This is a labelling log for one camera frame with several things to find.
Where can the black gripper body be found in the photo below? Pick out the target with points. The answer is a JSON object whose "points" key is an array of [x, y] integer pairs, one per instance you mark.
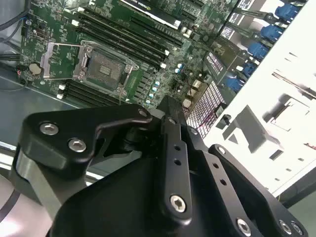
{"points": [[118, 209]]}

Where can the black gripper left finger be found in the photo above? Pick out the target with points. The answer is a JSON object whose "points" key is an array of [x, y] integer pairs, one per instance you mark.
{"points": [[61, 128]]}

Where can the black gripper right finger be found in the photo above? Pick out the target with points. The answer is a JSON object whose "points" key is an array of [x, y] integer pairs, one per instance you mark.
{"points": [[217, 177]]}

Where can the metal socket cover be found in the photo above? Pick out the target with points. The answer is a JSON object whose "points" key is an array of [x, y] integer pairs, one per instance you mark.
{"points": [[48, 53]]}

